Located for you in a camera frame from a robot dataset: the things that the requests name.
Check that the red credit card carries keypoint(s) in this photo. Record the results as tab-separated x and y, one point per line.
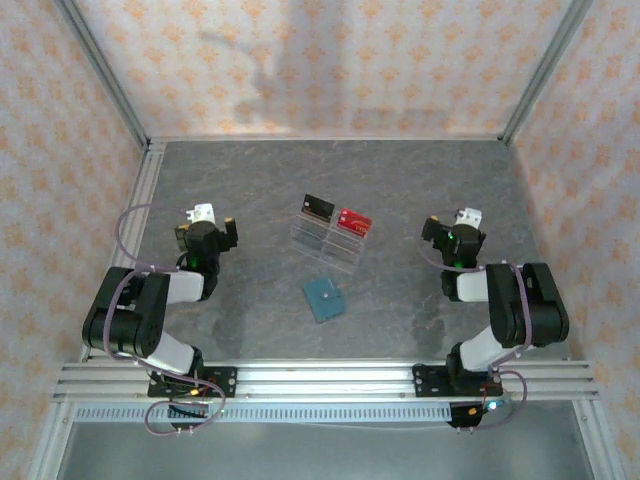
355	222

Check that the black credit card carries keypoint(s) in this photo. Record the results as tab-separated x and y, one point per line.
317	207

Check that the clear acrylic card stand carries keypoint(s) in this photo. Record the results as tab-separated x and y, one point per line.
325	250

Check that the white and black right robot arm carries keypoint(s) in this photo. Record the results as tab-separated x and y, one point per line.
525	320

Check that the grey metal lower panel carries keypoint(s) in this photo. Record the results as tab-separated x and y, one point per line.
325	455

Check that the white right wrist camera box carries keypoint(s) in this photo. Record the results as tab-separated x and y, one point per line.
470	216

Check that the aluminium table side rail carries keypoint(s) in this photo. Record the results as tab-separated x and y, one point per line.
142	200

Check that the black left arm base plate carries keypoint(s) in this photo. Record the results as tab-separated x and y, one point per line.
225	380

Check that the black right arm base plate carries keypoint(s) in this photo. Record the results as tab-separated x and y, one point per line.
425	382

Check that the wide aluminium mounting rail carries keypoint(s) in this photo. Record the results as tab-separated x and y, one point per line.
325	380

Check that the aluminium frame post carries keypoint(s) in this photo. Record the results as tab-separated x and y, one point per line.
547	65
101	65

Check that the aluminium frame leg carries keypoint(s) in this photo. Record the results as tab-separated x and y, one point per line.
590	440
50	445

